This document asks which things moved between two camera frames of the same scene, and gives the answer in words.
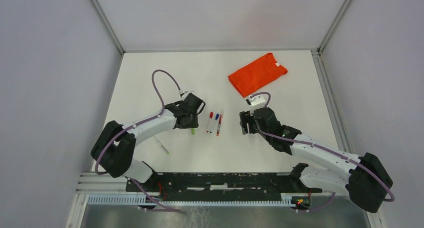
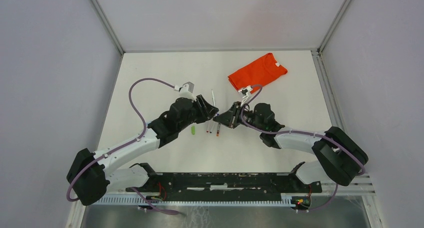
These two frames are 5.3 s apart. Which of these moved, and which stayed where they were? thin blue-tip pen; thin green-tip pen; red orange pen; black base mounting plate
Moved: thin green-tip pen
Stayed: red orange pen; black base mounting plate; thin blue-tip pen
